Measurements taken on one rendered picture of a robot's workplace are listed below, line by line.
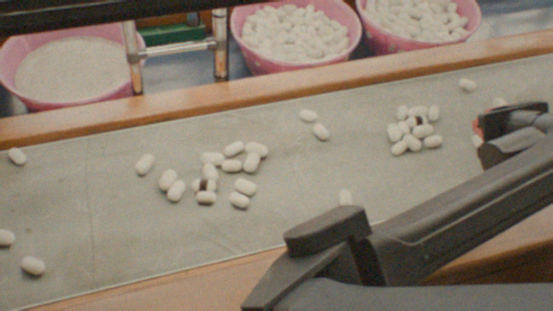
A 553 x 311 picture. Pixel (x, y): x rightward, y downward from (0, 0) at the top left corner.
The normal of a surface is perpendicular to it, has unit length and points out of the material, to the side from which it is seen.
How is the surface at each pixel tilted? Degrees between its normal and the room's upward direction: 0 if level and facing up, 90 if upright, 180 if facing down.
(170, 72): 0
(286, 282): 45
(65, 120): 0
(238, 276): 0
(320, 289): 35
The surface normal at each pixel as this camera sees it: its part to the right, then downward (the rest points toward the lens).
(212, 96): 0.06, -0.68
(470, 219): 0.44, -0.04
